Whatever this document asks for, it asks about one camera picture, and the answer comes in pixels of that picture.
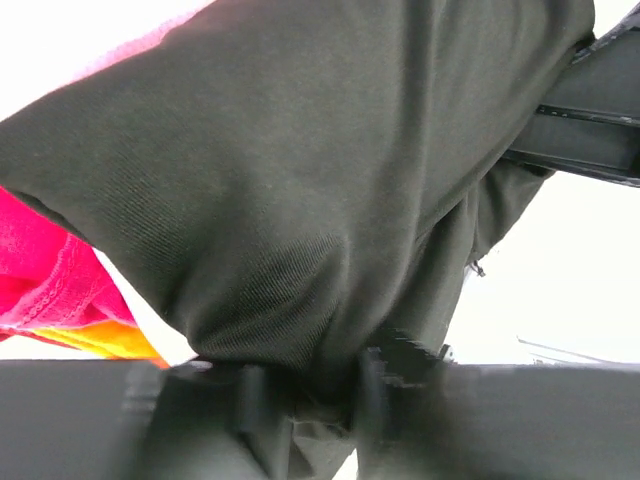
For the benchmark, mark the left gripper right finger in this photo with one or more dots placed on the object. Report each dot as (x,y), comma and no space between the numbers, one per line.
(420,418)

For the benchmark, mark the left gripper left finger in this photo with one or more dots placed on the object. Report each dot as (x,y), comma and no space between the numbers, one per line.
(119,420)

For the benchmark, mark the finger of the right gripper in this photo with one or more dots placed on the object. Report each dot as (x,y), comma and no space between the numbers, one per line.
(588,123)

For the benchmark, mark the black t shirt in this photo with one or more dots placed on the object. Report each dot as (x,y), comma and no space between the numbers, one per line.
(277,179)

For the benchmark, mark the magenta t shirt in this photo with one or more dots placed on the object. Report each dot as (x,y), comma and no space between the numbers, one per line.
(50,278)

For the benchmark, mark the orange t shirt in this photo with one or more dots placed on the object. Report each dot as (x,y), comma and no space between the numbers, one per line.
(108,340)

